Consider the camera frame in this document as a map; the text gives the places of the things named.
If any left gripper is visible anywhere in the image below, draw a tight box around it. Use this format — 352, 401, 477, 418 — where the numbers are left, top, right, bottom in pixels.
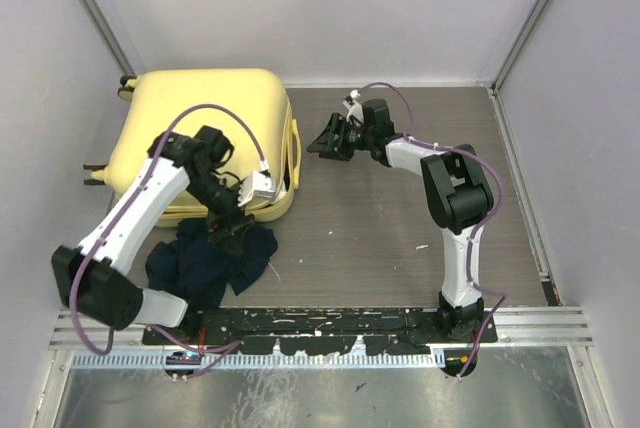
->
185, 171, 255, 255

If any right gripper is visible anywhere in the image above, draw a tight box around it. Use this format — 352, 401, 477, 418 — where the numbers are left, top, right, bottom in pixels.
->
306, 113, 373, 163

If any yellow hard-shell suitcase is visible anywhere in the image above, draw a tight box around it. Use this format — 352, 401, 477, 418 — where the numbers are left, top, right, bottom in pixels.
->
85, 68, 301, 223

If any white garment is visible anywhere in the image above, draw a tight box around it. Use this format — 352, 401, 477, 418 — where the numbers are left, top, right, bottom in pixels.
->
270, 183, 289, 205

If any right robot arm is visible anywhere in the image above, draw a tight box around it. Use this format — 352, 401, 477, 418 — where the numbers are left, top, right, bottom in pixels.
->
307, 99, 494, 342

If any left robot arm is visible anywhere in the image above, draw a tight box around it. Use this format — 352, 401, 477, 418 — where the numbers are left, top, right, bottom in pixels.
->
51, 126, 271, 351

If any dark navy garment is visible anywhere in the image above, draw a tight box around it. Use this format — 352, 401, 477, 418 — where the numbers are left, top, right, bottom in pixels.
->
145, 218, 278, 310

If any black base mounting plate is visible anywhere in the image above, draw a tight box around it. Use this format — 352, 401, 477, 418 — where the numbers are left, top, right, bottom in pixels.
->
169, 308, 498, 356

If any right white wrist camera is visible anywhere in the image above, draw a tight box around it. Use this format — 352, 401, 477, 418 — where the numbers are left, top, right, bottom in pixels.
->
343, 90, 364, 124

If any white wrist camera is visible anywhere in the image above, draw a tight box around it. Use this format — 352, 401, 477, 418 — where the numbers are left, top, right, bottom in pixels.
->
237, 171, 277, 207
343, 90, 364, 124

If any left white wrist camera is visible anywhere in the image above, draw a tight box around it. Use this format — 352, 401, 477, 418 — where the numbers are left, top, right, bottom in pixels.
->
237, 171, 277, 207

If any white slotted cable duct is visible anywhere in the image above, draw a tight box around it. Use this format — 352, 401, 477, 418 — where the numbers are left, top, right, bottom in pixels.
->
71, 349, 445, 370

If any aluminium frame rail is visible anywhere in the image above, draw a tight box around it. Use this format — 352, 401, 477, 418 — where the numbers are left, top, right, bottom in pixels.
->
82, 306, 593, 356

